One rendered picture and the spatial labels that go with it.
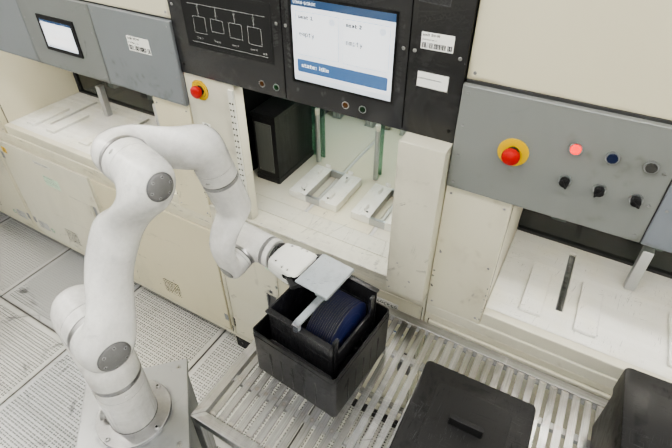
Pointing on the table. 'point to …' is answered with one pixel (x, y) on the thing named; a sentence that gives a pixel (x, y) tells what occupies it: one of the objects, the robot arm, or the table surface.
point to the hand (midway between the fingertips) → (323, 279)
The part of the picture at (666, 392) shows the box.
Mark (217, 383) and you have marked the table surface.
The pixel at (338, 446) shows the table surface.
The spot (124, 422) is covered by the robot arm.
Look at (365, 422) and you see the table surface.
